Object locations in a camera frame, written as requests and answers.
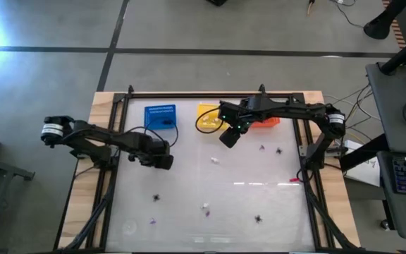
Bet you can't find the black aluminium table frame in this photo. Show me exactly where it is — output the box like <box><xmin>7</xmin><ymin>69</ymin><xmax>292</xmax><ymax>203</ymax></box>
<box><xmin>53</xmin><ymin>84</ymin><xmax>364</xmax><ymax>254</ymax></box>

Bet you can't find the blue plastic basket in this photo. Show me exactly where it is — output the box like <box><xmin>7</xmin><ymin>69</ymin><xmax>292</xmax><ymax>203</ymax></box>
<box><xmin>144</xmin><ymin>104</ymin><xmax>178</xmax><ymax>131</ymax></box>

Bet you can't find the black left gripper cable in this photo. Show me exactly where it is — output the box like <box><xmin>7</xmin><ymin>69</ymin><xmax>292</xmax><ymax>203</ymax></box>
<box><xmin>120</xmin><ymin>118</ymin><xmax>179</xmax><ymax>147</ymax></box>

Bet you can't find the black desk leg bar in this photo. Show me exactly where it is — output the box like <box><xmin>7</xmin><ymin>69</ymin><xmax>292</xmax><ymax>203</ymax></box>
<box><xmin>340</xmin><ymin>133</ymin><xmax>383</xmax><ymax>170</ymax></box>

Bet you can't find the white paper sheet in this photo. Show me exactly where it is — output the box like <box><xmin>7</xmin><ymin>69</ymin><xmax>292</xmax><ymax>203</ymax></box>
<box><xmin>343</xmin><ymin>139</ymin><xmax>382</xmax><ymax>188</ymax></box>

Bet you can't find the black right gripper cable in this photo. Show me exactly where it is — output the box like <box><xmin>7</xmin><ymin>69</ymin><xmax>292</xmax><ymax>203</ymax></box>
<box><xmin>195</xmin><ymin>105</ymin><xmax>225</xmax><ymax>135</ymax></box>

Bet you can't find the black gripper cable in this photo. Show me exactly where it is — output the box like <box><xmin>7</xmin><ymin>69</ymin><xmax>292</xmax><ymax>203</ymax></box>
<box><xmin>120</xmin><ymin>118</ymin><xmax>179</xmax><ymax>147</ymax></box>
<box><xmin>195</xmin><ymin>105</ymin><xmax>225</xmax><ymax>135</ymax></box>

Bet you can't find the orange plastic basket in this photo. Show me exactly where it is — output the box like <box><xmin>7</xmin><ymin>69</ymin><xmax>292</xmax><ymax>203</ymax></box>
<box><xmin>250</xmin><ymin>117</ymin><xmax>281</xmax><ymax>128</ymax></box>

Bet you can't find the black slanted pole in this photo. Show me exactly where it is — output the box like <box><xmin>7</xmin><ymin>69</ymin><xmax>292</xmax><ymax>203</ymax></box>
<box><xmin>379</xmin><ymin>26</ymin><xmax>406</xmax><ymax>75</ymax></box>

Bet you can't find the black stand foot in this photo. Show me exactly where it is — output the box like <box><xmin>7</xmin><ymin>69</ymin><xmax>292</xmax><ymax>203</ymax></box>
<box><xmin>363</xmin><ymin>0</ymin><xmax>406</xmax><ymax>40</ymax></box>

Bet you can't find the orange striped floor mat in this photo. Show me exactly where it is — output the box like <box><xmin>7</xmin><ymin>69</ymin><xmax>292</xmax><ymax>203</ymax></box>
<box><xmin>380</xmin><ymin>0</ymin><xmax>406</xmax><ymax>49</ymax></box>

